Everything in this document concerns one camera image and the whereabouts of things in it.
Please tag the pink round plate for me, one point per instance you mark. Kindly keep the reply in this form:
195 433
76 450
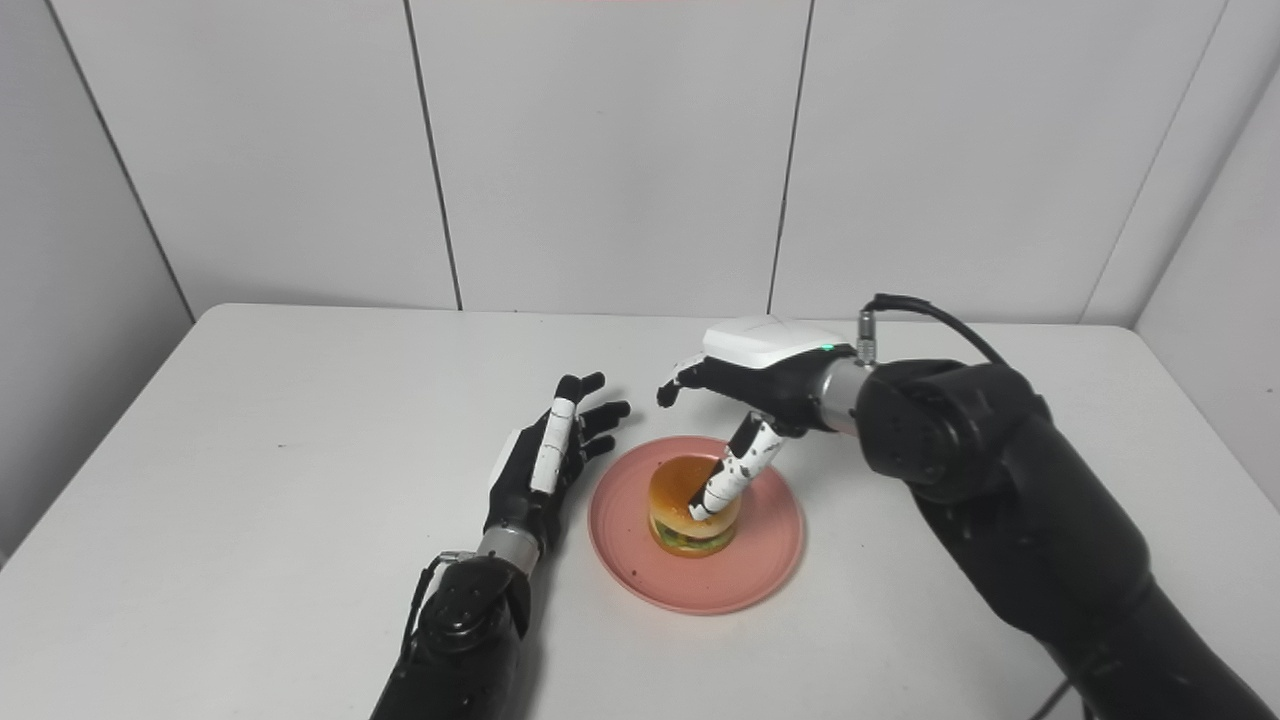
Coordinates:
700 590

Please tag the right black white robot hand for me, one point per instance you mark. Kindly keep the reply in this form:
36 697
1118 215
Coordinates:
770 350

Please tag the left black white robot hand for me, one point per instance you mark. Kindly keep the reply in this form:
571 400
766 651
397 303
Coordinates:
520 480

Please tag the toy hamburger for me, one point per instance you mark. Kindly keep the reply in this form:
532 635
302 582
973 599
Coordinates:
670 490

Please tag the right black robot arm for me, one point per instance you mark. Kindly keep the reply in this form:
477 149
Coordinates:
1020 500

